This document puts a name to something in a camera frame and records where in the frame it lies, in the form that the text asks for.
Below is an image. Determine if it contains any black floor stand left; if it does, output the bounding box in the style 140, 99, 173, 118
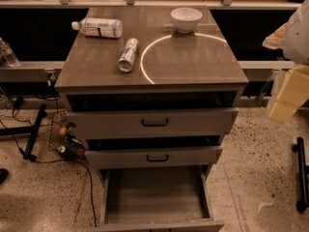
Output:
0, 104, 47, 161

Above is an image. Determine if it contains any clear water bottle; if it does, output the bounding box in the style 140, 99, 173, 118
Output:
0, 38, 20, 67

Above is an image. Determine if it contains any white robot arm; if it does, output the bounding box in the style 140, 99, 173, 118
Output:
262, 0, 309, 123

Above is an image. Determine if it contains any black shoe tip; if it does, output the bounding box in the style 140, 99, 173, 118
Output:
0, 168, 9, 185

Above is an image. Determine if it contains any grey drawer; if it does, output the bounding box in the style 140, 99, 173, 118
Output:
86, 146, 222, 169
92, 166, 224, 232
68, 108, 239, 140

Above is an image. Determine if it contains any black floor stand right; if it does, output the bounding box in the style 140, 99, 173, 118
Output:
292, 137, 309, 213

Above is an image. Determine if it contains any grey wooden drawer cabinet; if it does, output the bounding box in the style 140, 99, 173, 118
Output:
53, 5, 250, 179

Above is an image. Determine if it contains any black floor stand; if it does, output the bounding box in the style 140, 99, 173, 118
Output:
292, 137, 309, 213
0, 104, 47, 161

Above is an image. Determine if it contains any white plastic bottle lying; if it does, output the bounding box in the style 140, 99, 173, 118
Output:
71, 17, 123, 39

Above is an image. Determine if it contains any black power cable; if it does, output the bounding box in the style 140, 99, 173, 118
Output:
0, 95, 98, 228

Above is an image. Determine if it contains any white ceramic bowl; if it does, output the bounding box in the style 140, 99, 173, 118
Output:
171, 8, 203, 33

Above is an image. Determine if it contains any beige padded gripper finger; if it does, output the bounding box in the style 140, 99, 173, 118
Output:
268, 65, 309, 123

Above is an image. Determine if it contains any wire basket with objects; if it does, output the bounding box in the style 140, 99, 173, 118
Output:
48, 111, 85, 160

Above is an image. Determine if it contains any silver drink can lying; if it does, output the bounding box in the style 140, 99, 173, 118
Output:
117, 38, 139, 73

